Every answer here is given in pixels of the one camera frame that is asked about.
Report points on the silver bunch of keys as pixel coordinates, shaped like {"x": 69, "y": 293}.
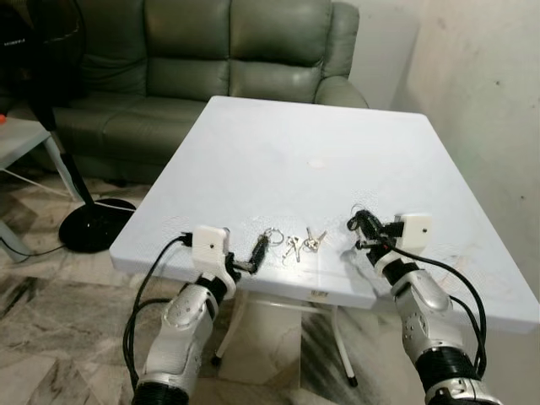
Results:
{"x": 293, "y": 245}

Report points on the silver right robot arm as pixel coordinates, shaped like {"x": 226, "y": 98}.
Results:
{"x": 422, "y": 312}

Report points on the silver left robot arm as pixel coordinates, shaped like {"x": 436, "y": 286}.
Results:
{"x": 181, "y": 321}

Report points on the white folding table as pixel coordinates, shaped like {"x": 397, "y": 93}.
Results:
{"x": 321, "y": 177}

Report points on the black standing fan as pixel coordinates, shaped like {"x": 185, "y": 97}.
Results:
{"x": 97, "y": 226}

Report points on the grey-green leather sofa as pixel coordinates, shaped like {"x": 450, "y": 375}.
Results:
{"x": 211, "y": 84}

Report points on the small grey side table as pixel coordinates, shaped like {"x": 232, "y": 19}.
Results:
{"x": 21, "y": 139}

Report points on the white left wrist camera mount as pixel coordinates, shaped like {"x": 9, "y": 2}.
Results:
{"x": 209, "y": 243}

